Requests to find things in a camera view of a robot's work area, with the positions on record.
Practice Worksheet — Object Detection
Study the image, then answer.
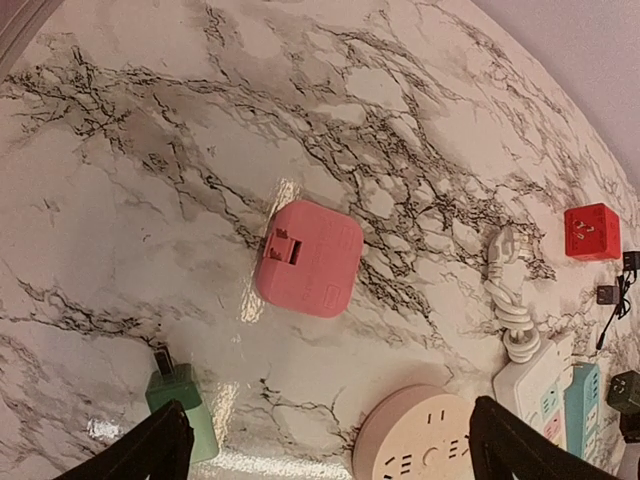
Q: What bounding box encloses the dark green cube plug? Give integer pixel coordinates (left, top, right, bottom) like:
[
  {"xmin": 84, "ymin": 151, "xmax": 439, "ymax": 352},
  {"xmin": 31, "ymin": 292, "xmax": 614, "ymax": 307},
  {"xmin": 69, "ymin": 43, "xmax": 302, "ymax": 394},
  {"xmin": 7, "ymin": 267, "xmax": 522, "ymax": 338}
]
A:
[{"xmin": 606, "ymin": 370, "xmax": 640, "ymax": 415}]

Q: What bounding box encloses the black power adapter with cable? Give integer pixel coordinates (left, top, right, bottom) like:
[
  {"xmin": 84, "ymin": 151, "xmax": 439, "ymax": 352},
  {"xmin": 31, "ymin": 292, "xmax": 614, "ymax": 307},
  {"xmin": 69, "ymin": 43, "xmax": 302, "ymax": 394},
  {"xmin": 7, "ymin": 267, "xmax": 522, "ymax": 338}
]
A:
[{"xmin": 596, "ymin": 250, "xmax": 639, "ymax": 351}]

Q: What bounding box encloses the white multicolour power strip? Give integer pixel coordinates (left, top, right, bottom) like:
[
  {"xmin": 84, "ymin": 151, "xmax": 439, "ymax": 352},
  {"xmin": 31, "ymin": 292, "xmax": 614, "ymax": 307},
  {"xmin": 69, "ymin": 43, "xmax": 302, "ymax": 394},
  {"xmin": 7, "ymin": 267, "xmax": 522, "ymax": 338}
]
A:
[{"xmin": 493, "ymin": 333, "xmax": 574, "ymax": 449}]

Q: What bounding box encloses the pink cube socket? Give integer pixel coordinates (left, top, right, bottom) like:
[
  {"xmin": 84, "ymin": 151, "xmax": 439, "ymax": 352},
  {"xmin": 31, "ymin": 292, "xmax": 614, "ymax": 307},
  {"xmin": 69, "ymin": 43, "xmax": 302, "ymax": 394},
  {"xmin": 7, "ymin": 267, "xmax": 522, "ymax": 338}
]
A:
[{"xmin": 255, "ymin": 200, "xmax": 364, "ymax": 318}]

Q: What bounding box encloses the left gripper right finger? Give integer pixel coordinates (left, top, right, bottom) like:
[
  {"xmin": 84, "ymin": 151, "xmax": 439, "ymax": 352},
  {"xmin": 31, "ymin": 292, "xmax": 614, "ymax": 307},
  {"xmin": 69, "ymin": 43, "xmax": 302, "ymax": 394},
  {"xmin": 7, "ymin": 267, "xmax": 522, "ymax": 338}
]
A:
[{"xmin": 469, "ymin": 396, "xmax": 615, "ymax": 480}]

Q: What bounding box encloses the pink round power strip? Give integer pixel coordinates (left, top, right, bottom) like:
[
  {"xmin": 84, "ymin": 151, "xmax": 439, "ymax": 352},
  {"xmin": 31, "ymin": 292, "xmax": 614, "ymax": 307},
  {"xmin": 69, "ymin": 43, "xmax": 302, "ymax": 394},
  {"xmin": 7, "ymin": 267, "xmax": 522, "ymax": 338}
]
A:
[{"xmin": 352, "ymin": 385, "xmax": 474, "ymax": 480}]

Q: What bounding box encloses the red cube socket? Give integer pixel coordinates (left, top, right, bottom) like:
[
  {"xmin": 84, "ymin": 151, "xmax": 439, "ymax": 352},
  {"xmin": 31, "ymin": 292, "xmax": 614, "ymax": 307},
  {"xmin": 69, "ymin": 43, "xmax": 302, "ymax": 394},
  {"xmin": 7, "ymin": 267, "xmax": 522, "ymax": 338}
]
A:
[{"xmin": 564, "ymin": 203, "xmax": 622, "ymax": 261}]

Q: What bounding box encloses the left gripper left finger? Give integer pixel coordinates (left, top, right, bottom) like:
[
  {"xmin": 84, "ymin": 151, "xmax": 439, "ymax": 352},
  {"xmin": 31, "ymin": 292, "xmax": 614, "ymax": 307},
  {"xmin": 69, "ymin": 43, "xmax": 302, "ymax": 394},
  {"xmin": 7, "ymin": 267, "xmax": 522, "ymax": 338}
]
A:
[{"xmin": 58, "ymin": 400, "xmax": 194, "ymax": 480}]

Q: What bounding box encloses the teal power strip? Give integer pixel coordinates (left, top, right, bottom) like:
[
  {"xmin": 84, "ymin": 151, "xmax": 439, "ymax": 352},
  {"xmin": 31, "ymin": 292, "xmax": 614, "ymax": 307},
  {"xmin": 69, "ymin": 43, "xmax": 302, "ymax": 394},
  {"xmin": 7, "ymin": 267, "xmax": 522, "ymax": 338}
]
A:
[{"xmin": 564, "ymin": 362, "xmax": 601, "ymax": 461}]

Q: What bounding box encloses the left aluminium frame post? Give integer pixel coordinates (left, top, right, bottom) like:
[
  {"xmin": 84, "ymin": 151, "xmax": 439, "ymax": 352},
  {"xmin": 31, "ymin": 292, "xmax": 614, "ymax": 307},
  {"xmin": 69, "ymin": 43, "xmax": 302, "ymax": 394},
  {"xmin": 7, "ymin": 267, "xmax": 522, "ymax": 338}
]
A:
[{"xmin": 1, "ymin": 0, "xmax": 62, "ymax": 65}]

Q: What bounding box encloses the light green plug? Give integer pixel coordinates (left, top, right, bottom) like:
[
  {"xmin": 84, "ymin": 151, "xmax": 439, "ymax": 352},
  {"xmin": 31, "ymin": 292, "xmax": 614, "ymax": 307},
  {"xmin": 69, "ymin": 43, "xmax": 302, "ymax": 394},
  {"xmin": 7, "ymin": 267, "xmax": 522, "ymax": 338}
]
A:
[{"xmin": 145, "ymin": 344, "xmax": 219, "ymax": 464}]

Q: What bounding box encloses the white power strip cord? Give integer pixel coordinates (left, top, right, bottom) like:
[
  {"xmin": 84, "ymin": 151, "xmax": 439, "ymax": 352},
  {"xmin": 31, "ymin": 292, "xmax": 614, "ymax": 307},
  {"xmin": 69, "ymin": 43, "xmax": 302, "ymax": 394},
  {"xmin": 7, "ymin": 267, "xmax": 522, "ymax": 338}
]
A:
[{"xmin": 481, "ymin": 224, "xmax": 544, "ymax": 364}]

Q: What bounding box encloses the dark grey usb charger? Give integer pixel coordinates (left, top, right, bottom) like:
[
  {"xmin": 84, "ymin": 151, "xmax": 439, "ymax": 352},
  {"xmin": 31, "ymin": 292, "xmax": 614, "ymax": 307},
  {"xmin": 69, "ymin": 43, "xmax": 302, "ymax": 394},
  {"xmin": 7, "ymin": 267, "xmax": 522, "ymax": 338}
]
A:
[{"xmin": 596, "ymin": 285, "xmax": 620, "ymax": 305}]

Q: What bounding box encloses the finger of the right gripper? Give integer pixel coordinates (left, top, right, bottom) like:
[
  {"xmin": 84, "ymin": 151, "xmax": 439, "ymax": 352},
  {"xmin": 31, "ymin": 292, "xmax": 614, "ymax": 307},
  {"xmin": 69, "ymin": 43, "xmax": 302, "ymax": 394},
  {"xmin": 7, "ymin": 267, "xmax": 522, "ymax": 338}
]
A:
[{"xmin": 619, "ymin": 414, "xmax": 640, "ymax": 443}]

